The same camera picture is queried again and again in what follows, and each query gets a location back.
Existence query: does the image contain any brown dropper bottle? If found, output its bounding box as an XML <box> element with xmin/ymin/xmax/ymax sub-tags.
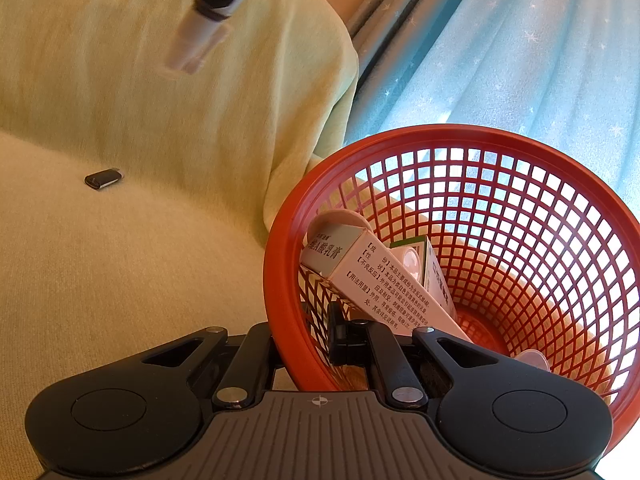
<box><xmin>162</xmin><ymin>0</ymin><xmax>233</xmax><ymax>77</ymax></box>

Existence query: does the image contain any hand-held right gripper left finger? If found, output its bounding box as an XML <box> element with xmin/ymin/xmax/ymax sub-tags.
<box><xmin>141</xmin><ymin>321</ymin><xmax>283</xmax><ymax>411</ymax></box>

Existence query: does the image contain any pink medicine box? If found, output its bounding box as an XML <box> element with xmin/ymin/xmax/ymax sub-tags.
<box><xmin>300</xmin><ymin>224</ymin><xmax>473</xmax><ymax>343</ymax></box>

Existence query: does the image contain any small black flash drive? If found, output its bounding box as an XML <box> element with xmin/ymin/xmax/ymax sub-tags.
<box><xmin>84</xmin><ymin>167</ymin><xmax>124</xmax><ymax>192</ymax></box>

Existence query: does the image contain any red plastic mesh basket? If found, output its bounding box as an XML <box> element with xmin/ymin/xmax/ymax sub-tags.
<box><xmin>262</xmin><ymin>125</ymin><xmax>640</xmax><ymax>428</ymax></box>

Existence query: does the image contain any blue star curtain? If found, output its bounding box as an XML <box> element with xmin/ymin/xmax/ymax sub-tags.
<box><xmin>345</xmin><ymin>0</ymin><xmax>640</xmax><ymax>221</ymax></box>

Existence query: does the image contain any grey curtain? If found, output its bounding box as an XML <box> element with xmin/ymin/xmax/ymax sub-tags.
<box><xmin>345</xmin><ymin>0</ymin><xmax>481</xmax><ymax>91</ymax></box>

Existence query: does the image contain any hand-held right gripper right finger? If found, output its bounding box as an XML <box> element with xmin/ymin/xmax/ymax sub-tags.
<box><xmin>326</xmin><ymin>301</ymin><xmax>501</xmax><ymax>408</ymax></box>

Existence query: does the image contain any green medicine box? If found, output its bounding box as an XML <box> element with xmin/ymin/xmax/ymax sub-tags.
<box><xmin>390</xmin><ymin>235</ymin><xmax>458</xmax><ymax>321</ymax></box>

